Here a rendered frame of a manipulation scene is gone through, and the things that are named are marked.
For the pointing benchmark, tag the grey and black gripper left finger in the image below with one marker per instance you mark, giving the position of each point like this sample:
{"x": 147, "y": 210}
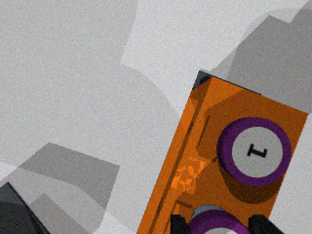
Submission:
{"x": 178, "y": 224}

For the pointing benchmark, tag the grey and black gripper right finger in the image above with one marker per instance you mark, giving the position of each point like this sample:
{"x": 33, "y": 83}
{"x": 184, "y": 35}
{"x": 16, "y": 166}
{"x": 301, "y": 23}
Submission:
{"x": 260, "y": 224}

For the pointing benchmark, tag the grey key housing panel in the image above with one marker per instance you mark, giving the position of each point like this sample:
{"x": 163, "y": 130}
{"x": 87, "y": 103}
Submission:
{"x": 15, "y": 216}

